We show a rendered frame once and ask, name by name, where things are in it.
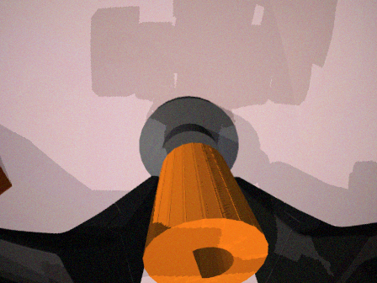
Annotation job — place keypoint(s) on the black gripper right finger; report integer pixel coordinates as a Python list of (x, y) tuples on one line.
[(303, 249)]

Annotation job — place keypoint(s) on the orange knob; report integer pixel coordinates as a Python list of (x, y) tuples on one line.
[(202, 229)]

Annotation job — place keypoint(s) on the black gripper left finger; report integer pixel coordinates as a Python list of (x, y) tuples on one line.
[(107, 248)]

